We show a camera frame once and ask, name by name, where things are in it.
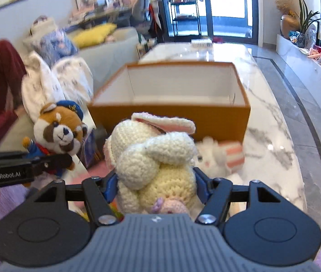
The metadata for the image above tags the white crochet bunny plush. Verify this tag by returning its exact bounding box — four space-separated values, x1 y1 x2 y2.
103 112 197 214

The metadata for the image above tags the red panda plush toy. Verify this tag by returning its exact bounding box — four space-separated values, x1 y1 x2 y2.
22 100 88 158

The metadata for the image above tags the purple fuzzy sleeve forearm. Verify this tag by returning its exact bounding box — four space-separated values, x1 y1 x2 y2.
0 187 39 270

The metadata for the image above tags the white striped plush toy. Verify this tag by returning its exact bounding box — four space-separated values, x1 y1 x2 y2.
193 136 245 178

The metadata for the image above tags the dark grey small box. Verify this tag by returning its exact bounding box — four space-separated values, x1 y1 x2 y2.
85 128 108 168

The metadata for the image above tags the orange cardboard storage box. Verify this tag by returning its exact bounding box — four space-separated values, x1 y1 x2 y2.
88 61 251 142

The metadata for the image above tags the white printed blanket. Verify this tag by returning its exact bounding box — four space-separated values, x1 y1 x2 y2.
22 52 93 121

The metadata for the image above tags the blue floral pillow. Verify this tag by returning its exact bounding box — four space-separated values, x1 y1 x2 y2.
32 29 78 67

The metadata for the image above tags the grey sofa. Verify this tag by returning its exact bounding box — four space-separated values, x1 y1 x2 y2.
0 27 138 151

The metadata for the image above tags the white small box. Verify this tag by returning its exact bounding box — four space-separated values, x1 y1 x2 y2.
191 39 213 49

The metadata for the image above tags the white tv console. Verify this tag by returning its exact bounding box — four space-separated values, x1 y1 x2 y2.
276 35 321 108

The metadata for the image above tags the yellow pillow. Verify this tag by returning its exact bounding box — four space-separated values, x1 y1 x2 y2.
72 23 117 49

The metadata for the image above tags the brown ceramic vase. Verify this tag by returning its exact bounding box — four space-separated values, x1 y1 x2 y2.
280 14 300 39

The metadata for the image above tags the black metal shelf rack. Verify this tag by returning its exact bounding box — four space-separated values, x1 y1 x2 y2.
168 0 202 36

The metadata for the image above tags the potted green plant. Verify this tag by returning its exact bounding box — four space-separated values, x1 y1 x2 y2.
296 0 320 48

